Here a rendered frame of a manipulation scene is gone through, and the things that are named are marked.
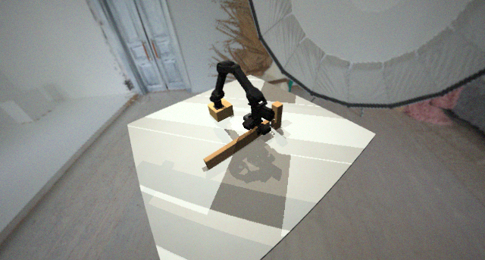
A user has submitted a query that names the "brown wooden post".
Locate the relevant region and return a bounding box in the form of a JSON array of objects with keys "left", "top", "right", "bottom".
[{"left": 271, "top": 101, "right": 283, "bottom": 130}]

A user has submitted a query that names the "brown wooden rail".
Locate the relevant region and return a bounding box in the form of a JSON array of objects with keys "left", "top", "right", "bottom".
[{"left": 204, "top": 127, "right": 262, "bottom": 170}]

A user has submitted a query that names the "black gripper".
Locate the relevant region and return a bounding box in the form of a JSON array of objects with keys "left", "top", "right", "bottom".
[{"left": 243, "top": 113, "right": 271, "bottom": 136}]

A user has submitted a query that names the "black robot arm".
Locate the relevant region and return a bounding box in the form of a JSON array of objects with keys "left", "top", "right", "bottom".
[{"left": 209, "top": 60, "right": 275, "bottom": 130}]

